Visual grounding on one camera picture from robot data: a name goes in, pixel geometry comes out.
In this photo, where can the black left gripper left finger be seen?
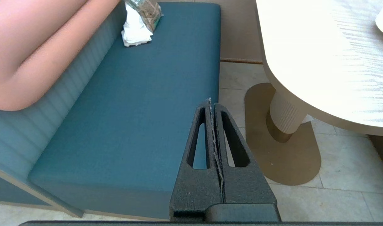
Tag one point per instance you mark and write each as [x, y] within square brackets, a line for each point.
[194, 188]

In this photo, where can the ribbed white table pedestal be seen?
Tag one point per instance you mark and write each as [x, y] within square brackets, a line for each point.
[285, 113]

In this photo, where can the pink cylindrical bolster cushion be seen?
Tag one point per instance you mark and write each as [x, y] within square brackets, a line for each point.
[37, 47]

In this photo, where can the tan table base plate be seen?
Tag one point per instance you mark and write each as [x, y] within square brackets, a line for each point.
[288, 160]

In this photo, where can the white crumpled tissue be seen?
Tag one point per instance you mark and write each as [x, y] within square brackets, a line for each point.
[135, 31]

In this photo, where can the green snack packet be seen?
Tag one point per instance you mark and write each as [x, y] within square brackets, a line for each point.
[149, 12]

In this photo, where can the teal upholstered booth sofa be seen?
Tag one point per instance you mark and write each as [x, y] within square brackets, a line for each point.
[131, 110]

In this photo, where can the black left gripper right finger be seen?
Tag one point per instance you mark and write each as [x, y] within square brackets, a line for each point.
[244, 185]

